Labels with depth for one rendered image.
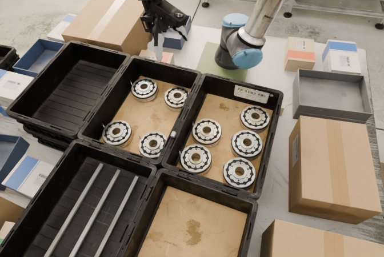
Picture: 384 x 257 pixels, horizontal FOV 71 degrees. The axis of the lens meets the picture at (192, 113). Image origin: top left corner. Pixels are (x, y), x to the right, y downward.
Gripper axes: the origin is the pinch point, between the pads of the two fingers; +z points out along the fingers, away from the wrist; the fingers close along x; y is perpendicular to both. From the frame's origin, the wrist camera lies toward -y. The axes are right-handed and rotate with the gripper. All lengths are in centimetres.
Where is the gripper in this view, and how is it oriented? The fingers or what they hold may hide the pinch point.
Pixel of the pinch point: (175, 52)
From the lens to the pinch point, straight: 93.9
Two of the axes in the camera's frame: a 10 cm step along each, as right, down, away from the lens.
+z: 2.6, 7.6, 6.0
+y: -7.6, -2.2, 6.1
